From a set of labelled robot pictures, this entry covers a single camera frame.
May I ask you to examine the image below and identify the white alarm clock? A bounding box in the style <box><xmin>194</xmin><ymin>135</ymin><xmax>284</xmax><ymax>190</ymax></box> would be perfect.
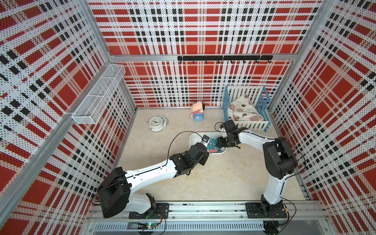
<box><xmin>148</xmin><ymin>116</ymin><xmax>168</xmax><ymax>132</ymax></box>

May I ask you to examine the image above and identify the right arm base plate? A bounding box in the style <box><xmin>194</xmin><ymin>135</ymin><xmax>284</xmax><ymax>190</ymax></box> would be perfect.
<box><xmin>245</xmin><ymin>202</ymin><xmax>287</xmax><ymax>218</ymax></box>

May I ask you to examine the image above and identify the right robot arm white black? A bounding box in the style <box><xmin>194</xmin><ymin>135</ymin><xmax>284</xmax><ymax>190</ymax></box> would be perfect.
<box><xmin>217</xmin><ymin>130</ymin><xmax>298</xmax><ymax>206</ymax></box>

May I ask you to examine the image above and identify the blue white toy crib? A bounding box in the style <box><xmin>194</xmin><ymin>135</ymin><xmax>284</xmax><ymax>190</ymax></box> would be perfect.
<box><xmin>223</xmin><ymin>86</ymin><xmax>271</xmax><ymax>132</ymax></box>

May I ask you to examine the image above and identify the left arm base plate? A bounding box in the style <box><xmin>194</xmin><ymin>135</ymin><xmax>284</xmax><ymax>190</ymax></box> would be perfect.
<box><xmin>129</xmin><ymin>203</ymin><xmax>170</xmax><ymax>219</ymax></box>

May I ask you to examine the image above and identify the aluminium front rail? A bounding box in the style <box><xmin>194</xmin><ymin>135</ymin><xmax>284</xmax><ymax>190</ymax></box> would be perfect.
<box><xmin>88</xmin><ymin>201</ymin><xmax>327</xmax><ymax>221</ymax></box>

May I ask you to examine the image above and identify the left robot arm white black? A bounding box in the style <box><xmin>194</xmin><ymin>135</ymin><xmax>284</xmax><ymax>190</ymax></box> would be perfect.
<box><xmin>97</xmin><ymin>143</ymin><xmax>210</xmax><ymax>218</ymax></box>

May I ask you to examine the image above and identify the white plastic storage box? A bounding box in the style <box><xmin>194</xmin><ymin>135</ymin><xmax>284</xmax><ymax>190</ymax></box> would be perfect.
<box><xmin>189</xmin><ymin>132</ymin><xmax>227</xmax><ymax>156</ymax></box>

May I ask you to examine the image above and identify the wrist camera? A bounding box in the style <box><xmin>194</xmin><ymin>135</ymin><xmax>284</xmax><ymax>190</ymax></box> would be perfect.
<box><xmin>220</xmin><ymin>119</ymin><xmax>238</xmax><ymax>135</ymax></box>
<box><xmin>201</xmin><ymin>135</ymin><xmax>210</xmax><ymax>146</ymax></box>

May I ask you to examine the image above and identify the printed crib blanket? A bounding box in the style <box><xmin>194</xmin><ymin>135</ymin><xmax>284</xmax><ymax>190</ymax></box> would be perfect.
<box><xmin>228</xmin><ymin>95</ymin><xmax>264</xmax><ymax>121</ymax></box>

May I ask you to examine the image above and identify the black hook rail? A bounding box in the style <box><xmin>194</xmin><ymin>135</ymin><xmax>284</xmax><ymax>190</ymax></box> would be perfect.
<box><xmin>177</xmin><ymin>55</ymin><xmax>274</xmax><ymax>62</ymax></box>

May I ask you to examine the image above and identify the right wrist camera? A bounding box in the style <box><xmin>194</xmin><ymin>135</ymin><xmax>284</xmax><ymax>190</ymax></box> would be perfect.
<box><xmin>220</xmin><ymin>119</ymin><xmax>238</xmax><ymax>135</ymax></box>

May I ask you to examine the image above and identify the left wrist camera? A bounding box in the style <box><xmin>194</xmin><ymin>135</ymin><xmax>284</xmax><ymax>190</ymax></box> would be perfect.
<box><xmin>201</xmin><ymin>135</ymin><xmax>210</xmax><ymax>146</ymax></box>

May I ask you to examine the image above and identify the pink baby doll toy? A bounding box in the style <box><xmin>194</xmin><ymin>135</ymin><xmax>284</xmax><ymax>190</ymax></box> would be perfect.
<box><xmin>190</xmin><ymin>101</ymin><xmax>205</xmax><ymax>122</ymax></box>

